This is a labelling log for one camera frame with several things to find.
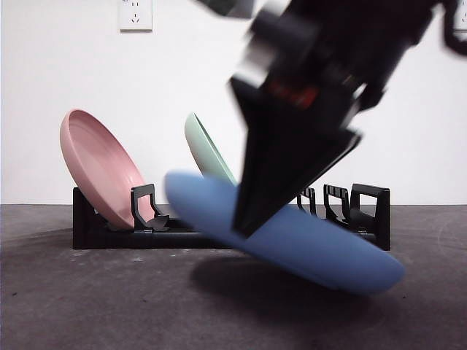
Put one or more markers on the green plate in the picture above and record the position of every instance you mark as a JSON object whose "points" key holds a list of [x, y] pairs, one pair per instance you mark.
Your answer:
{"points": [[204, 149]]}

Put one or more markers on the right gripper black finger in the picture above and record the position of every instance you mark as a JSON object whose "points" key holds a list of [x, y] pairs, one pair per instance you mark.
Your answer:
{"points": [[328, 160], [277, 160]]}

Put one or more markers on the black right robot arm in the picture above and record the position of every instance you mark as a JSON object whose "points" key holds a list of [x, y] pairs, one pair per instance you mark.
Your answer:
{"points": [[365, 40]]}

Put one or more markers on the blue plate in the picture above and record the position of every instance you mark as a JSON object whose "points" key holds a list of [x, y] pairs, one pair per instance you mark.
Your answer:
{"points": [[310, 251]]}

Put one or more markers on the pink plate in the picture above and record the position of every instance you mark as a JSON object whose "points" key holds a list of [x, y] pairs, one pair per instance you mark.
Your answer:
{"points": [[98, 164]]}

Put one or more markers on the black dish rack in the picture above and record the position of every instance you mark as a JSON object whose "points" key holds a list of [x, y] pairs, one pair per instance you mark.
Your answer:
{"points": [[109, 238]]}

